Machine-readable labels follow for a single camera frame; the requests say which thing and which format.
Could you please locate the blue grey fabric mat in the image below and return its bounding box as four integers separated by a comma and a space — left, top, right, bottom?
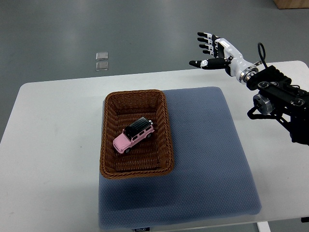
98, 87, 261, 230

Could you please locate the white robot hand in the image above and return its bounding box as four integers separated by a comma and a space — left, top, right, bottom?
189, 32, 258, 82

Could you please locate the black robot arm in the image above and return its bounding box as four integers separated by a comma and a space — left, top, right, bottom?
189, 32, 309, 145

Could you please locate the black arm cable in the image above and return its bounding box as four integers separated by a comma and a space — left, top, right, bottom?
256, 42, 269, 70

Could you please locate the brown wicker basket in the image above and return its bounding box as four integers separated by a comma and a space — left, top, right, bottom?
99, 89, 174, 179

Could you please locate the white table leg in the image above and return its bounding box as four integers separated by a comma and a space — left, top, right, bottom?
257, 221, 271, 232

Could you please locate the pink toy car black roof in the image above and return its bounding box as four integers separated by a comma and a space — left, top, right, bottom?
113, 116, 155, 154

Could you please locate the wooden box corner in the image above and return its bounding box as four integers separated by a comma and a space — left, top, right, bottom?
274, 0, 309, 9

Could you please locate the upper floor metal plate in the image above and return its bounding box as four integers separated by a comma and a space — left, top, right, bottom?
96, 52, 108, 60

